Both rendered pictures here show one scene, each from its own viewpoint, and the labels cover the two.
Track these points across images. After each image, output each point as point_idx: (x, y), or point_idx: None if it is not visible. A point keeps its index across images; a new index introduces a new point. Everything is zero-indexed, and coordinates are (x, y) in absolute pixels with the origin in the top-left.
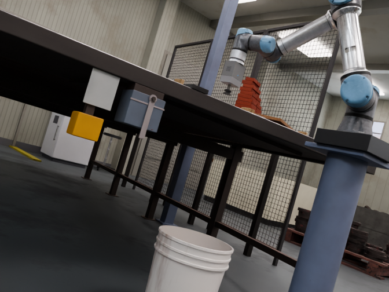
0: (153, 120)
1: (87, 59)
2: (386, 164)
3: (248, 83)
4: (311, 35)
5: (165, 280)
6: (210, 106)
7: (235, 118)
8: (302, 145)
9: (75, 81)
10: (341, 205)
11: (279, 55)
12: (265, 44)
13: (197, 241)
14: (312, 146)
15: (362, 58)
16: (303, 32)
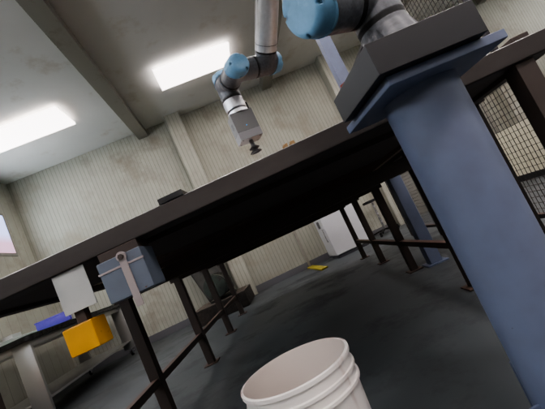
0: (139, 277)
1: (37, 277)
2: (480, 41)
3: None
4: (266, 2)
5: None
6: (198, 201)
7: (240, 185)
8: (373, 126)
9: (160, 254)
10: (454, 174)
11: (270, 58)
12: (230, 70)
13: (328, 352)
14: (354, 127)
15: None
16: (258, 10)
